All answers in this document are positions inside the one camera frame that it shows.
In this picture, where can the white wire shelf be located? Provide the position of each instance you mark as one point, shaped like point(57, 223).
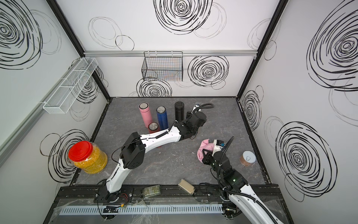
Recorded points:
point(78, 85)

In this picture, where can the blue thermos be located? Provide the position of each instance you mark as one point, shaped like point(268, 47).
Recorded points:
point(162, 117)

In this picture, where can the white cable duct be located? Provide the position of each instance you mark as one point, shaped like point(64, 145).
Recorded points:
point(142, 209)

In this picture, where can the white lid can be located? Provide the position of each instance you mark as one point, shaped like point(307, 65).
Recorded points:
point(247, 158)

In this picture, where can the red lid snack jar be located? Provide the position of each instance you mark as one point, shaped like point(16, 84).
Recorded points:
point(88, 157)

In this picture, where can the black wire basket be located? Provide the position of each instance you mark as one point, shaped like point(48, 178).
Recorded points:
point(163, 65)

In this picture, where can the pink microfiber cloth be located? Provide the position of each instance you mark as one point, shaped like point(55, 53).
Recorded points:
point(205, 144)

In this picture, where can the pink thermos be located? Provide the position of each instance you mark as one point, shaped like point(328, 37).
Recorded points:
point(146, 114)

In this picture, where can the black thermos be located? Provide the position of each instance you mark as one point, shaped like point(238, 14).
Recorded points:
point(179, 110)

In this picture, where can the red thermos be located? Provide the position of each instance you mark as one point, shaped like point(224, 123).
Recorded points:
point(153, 127)

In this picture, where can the green scouring pad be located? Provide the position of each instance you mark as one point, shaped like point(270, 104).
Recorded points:
point(151, 191)

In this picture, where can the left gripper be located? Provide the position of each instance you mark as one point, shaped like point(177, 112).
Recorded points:
point(189, 114)

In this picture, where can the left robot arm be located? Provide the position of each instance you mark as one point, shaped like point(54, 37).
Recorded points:
point(134, 149)

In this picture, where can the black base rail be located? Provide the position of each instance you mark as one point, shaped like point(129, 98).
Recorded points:
point(134, 193)

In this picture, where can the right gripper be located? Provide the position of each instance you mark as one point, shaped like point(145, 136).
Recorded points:
point(208, 156)

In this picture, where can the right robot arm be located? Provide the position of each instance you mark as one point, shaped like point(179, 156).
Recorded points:
point(235, 187)

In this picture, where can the beige sponge block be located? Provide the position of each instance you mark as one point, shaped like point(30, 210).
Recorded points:
point(187, 187)

